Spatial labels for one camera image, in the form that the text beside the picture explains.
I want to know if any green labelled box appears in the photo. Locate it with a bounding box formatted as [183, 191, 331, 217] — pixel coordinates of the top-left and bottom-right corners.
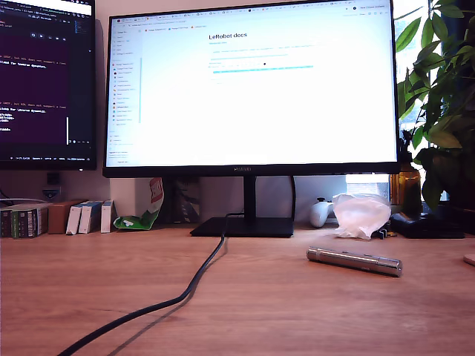
[10, 207, 40, 238]

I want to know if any silver metallic laser pointer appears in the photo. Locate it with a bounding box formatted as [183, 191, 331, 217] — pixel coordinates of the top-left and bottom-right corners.
[306, 245, 404, 278]

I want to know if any white game controller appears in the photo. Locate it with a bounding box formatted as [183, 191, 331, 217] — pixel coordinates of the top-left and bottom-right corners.
[309, 196, 335, 228]

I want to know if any white crumpled plastic bag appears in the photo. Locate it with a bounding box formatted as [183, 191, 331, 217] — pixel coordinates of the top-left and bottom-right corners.
[332, 191, 393, 240]

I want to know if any black monitor with dark screen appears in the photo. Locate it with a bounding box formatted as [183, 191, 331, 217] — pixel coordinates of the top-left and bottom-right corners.
[0, 0, 98, 171]

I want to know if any amber glass bottle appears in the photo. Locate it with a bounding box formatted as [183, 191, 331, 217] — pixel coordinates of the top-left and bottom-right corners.
[390, 150, 424, 218]

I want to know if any green leafy houseplant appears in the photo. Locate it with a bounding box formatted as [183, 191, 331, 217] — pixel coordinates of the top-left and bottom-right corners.
[395, 0, 475, 214]

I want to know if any thin black monitor cable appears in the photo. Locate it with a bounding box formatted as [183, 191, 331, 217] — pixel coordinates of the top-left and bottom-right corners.
[289, 174, 298, 222]

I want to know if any grey patterned packet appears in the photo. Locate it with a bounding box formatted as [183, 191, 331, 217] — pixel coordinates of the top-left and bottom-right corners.
[174, 177, 201, 223]

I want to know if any white blue small box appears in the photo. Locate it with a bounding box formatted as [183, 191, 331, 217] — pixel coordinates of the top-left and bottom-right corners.
[99, 200, 114, 234]
[65, 202, 88, 235]
[77, 200, 103, 234]

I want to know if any black Huawei computer monitor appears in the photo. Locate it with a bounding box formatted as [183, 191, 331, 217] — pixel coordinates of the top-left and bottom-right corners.
[102, 0, 402, 238]

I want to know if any thick black cable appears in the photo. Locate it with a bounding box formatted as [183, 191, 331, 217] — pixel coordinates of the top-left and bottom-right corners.
[55, 211, 246, 356]

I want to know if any dark labelled box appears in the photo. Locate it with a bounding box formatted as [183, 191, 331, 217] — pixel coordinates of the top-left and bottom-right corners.
[0, 208, 13, 238]

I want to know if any green white snack bag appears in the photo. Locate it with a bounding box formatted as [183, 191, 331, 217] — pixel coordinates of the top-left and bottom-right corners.
[113, 177, 165, 230]

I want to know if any brown cardboard box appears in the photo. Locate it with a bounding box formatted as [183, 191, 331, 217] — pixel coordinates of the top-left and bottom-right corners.
[47, 199, 88, 234]

